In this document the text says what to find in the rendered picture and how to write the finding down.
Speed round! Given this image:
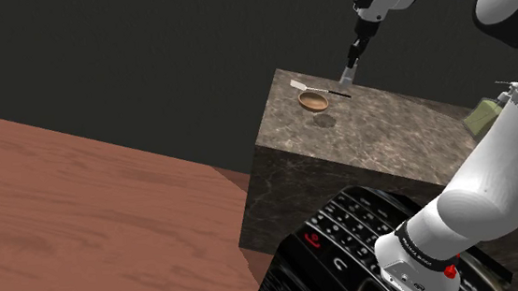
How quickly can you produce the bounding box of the brown wooden bowl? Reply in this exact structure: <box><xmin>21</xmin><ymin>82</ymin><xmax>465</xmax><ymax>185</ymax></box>
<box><xmin>296</xmin><ymin>89</ymin><xmax>332</xmax><ymax>114</ymax></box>

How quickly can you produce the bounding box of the green soap dispenser bottle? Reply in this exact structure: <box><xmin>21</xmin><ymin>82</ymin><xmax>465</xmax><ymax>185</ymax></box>
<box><xmin>459</xmin><ymin>80</ymin><xmax>518</xmax><ymax>143</ymax></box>

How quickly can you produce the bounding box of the black keypad-patterned robot stand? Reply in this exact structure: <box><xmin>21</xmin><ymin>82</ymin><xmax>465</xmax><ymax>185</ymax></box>
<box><xmin>249</xmin><ymin>174</ymin><xmax>514</xmax><ymax>291</ymax></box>

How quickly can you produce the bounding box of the white spatula with black handle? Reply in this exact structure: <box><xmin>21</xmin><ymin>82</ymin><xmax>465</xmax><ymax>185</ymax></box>
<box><xmin>288</xmin><ymin>75</ymin><xmax>353</xmax><ymax>104</ymax></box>

